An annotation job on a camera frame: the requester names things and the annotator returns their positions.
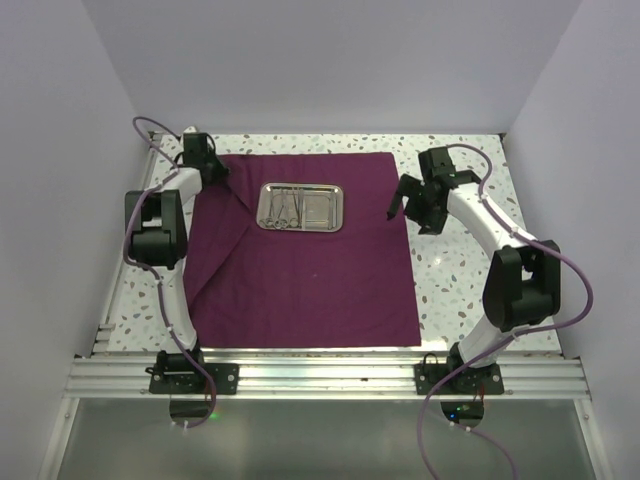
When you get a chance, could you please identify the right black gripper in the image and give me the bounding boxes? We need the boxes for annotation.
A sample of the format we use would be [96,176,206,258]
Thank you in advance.
[388,174,447,236]

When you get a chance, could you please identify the steel instrument tray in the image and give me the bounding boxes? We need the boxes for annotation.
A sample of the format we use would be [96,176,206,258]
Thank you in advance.
[256,183,344,233]

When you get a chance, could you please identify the purple cloth wrap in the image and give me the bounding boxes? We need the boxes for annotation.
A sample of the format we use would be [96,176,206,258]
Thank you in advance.
[184,152,421,348]

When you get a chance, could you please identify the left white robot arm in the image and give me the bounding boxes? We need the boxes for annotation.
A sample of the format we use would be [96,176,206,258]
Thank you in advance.
[123,131,229,393]

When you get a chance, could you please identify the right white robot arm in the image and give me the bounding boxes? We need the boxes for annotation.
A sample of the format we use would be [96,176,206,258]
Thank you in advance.
[387,171,561,393]

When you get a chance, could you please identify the steel scissors in tray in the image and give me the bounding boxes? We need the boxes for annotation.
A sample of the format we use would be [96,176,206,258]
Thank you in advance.
[262,189,290,230]

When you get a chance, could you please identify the steel forceps in tray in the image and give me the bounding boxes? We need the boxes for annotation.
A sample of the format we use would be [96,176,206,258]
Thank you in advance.
[290,187,304,229]

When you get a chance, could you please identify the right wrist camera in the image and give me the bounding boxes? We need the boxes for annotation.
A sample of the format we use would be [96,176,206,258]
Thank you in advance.
[418,147,456,182]

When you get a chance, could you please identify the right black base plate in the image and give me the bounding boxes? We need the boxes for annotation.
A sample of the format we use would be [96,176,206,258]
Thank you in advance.
[413,353,505,396]

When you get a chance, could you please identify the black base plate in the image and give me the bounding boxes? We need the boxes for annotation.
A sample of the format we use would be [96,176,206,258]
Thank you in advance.
[145,363,240,395]
[413,353,505,396]

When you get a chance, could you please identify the aluminium left side rail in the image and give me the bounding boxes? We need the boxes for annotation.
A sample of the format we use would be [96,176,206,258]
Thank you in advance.
[89,147,157,357]

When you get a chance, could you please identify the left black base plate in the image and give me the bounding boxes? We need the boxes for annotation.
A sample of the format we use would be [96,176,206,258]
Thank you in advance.
[145,363,240,395]

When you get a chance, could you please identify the aluminium front rail frame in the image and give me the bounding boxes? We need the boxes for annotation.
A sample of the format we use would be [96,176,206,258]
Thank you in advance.
[63,350,590,400]

